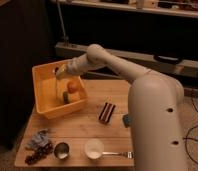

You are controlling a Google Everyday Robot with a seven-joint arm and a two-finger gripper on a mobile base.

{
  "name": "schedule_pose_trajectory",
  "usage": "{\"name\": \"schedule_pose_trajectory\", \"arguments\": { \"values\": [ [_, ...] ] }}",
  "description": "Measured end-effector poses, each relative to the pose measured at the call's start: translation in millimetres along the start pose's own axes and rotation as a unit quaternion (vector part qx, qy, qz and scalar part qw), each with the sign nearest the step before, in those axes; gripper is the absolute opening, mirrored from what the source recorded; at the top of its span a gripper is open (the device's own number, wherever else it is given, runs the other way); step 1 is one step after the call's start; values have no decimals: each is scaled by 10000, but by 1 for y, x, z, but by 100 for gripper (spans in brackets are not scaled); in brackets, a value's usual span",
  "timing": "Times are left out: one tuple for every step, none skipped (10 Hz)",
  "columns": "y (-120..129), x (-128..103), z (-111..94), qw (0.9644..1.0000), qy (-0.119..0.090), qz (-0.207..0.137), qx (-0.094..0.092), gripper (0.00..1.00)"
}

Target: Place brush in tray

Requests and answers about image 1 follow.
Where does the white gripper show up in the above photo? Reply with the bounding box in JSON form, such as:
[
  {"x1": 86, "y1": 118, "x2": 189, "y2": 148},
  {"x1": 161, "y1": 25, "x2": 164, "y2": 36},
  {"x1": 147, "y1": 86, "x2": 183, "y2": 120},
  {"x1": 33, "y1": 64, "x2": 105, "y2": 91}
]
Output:
[{"x1": 55, "y1": 60, "x2": 78, "y2": 80}]

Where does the brush with clear handle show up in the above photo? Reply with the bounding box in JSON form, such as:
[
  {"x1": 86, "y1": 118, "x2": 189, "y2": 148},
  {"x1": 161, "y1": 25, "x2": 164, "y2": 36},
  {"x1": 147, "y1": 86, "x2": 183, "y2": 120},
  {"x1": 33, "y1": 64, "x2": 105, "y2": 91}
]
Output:
[{"x1": 53, "y1": 67, "x2": 58, "y2": 100}]

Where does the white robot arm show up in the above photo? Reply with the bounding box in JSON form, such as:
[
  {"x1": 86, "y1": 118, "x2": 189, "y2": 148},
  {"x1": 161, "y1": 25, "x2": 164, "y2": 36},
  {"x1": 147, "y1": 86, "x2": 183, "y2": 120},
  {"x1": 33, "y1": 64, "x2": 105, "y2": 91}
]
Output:
[{"x1": 55, "y1": 44, "x2": 188, "y2": 171}]

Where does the green object in tray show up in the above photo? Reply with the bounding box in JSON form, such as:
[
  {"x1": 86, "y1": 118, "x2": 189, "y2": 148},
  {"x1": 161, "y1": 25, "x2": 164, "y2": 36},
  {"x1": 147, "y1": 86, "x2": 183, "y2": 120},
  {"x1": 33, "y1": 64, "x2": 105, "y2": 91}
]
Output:
[{"x1": 63, "y1": 91, "x2": 70, "y2": 104}]

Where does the yellow plastic tray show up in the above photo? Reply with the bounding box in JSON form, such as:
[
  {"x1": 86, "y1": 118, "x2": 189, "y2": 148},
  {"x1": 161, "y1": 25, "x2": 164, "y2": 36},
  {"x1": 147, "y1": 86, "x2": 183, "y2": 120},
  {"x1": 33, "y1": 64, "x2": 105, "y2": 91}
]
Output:
[{"x1": 32, "y1": 60, "x2": 87, "y2": 119}]

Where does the orange fruit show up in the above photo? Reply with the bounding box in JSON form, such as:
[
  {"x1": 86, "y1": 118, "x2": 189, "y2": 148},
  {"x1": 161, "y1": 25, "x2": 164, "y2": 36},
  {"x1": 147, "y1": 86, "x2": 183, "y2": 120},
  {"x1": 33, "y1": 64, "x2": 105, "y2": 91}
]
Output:
[{"x1": 67, "y1": 81, "x2": 79, "y2": 93}]

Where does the metal pole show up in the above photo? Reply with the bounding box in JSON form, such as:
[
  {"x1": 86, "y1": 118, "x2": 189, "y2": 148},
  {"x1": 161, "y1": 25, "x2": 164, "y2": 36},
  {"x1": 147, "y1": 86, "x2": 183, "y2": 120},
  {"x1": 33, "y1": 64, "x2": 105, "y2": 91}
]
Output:
[{"x1": 56, "y1": 0, "x2": 69, "y2": 46}]

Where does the striped brown sponge block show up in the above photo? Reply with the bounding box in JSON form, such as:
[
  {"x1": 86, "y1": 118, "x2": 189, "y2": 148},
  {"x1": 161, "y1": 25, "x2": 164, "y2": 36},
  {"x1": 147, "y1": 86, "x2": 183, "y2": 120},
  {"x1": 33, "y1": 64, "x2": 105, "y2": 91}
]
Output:
[{"x1": 99, "y1": 103, "x2": 115, "y2": 124}]

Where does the teal small object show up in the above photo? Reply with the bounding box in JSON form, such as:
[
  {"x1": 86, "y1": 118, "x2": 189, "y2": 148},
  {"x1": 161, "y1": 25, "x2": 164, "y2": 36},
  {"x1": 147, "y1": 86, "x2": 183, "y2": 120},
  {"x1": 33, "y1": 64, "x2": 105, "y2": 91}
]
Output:
[{"x1": 122, "y1": 114, "x2": 130, "y2": 128}]

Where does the blue crumpled cloth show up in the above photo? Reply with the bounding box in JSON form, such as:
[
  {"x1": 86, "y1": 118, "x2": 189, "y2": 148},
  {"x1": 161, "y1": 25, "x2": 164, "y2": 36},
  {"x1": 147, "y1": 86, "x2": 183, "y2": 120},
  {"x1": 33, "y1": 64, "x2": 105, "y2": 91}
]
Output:
[{"x1": 25, "y1": 129, "x2": 49, "y2": 150}]

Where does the white measuring cup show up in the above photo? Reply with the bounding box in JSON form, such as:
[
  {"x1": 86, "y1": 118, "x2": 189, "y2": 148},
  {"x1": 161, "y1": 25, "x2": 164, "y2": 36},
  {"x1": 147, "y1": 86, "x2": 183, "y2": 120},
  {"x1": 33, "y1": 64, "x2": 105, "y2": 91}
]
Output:
[{"x1": 84, "y1": 138, "x2": 134, "y2": 160}]

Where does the small metal cup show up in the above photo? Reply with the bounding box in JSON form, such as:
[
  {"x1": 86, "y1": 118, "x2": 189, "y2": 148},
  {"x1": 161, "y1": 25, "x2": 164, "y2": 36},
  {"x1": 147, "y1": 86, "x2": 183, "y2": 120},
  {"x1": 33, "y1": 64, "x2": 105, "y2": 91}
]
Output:
[{"x1": 54, "y1": 142, "x2": 70, "y2": 160}]

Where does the dark grape bunch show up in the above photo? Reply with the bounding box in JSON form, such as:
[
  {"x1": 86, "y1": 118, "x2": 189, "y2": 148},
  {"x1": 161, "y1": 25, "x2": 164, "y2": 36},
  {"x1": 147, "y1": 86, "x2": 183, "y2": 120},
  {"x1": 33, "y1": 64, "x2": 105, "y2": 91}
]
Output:
[{"x1": 25, "y1": 142, "x2": 53, "y2": 165}]

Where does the white shelf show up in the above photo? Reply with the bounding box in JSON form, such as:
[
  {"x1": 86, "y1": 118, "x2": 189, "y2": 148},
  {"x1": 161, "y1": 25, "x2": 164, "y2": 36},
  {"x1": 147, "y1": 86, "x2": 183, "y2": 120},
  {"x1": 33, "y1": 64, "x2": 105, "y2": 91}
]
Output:
[{"x1": 50, "y1": 0, "x2": 198, "y2": 19}]

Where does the grey baseboard rail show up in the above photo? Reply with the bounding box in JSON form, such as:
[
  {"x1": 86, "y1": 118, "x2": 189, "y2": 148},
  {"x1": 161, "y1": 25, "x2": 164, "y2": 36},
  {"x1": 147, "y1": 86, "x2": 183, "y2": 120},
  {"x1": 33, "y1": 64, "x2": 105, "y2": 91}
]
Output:
[{"x1": 55, "y1": 42, "x2": 198, "y2": 79}]

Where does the black cable on floor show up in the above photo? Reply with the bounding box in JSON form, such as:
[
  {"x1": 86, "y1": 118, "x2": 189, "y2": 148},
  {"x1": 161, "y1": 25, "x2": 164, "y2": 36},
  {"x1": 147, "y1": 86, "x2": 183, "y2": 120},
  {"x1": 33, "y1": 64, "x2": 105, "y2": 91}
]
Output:
[{"x1": 183, "y1": 61, "x2": 198, "y2": 169}]

